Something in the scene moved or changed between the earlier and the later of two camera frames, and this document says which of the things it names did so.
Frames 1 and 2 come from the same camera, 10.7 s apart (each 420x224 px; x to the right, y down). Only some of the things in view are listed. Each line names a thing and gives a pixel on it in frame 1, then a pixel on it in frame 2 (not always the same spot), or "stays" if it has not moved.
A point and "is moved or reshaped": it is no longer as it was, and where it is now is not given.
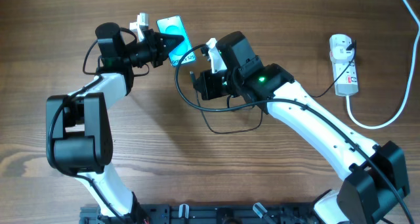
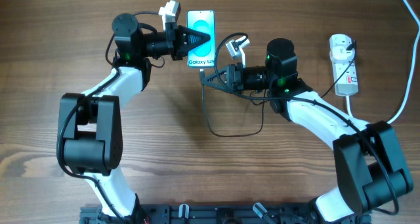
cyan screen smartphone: x=172 y=25 is moved or reshaped
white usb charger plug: x=340 y=52 stays
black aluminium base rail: x=207 y=213 stays
